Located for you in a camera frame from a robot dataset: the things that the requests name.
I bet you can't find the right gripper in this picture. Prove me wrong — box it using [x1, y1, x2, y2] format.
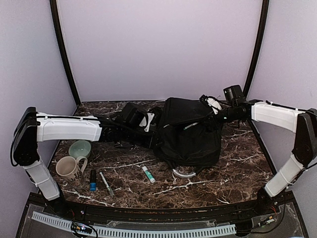
[203, 105, 241, 130]

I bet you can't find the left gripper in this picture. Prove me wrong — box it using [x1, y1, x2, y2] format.
[121, 125, 163, 149]

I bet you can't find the white glue stick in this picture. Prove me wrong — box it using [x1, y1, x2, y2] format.
[142, 166, 156, 183]

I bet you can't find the black student bag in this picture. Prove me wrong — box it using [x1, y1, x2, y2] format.
[153, 97, 222, 174]

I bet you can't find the white thin pen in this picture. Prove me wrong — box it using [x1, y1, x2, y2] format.
[99, 172, 114, 197]

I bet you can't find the black marker blue cap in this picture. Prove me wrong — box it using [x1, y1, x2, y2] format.
[90, 169, 97, 191]

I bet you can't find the white pen blue cap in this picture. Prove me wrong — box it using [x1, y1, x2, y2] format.
[183, 122, 198, 130]

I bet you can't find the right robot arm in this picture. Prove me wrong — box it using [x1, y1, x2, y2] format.
[204, 85, 317, 215]

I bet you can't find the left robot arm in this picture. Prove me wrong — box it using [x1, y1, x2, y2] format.
[10, 107, 155, 216]

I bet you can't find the green ceramic bowl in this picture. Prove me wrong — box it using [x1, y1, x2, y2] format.
[68, 140, 92, 159]

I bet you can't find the cream patterned mug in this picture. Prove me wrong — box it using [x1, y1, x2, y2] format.
[55, 156, 88, 189]

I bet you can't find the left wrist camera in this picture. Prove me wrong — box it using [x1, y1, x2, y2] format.
[139, 113, 155, 132]

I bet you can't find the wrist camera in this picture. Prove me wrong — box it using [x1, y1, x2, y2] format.
[139, 113, 155, 132]
[199, 95, 222, 111]

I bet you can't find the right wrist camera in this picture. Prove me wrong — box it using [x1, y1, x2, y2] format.
[199, 95, 222, 111]

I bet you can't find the black front rail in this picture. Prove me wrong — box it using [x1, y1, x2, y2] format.
[27, 192, 295, 224]

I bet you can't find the right black frame post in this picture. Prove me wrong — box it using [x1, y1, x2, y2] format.
[243, 0, 269, 97]

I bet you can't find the black frame post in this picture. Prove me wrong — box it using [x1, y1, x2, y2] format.
[243, 0, 269, 97]
[50, 0, 81, 107]

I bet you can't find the white slotted cable duct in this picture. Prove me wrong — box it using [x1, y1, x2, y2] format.
[31, 212, 236, 238]

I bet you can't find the left black frame post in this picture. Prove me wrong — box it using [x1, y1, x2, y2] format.
[50, 0, 81, 107]

